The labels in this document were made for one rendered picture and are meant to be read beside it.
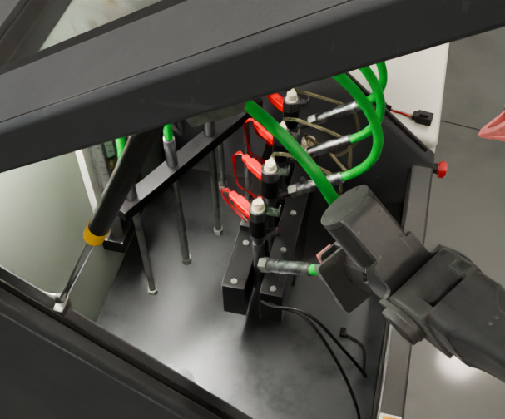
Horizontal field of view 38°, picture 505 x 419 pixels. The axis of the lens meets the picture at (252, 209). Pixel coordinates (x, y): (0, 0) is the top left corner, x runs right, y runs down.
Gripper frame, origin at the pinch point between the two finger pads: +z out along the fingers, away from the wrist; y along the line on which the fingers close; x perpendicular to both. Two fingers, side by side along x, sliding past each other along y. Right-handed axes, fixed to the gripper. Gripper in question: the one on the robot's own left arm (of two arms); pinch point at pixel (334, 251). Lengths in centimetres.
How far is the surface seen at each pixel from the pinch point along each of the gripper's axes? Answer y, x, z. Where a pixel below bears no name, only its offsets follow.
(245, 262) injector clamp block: 5.5, 4.0, 31.8
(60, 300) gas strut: 28.4, -16.2, -4.8
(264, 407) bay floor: 17.0, 24.7, 28.8
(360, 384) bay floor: 2.2, 31.5, 26.7
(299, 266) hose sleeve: 3.6, 0.7, 5.7
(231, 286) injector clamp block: 9.8, 5.0, 29.3
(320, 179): -1.0, -10.5, -7.9
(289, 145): -0.4, -15.4, -7.4
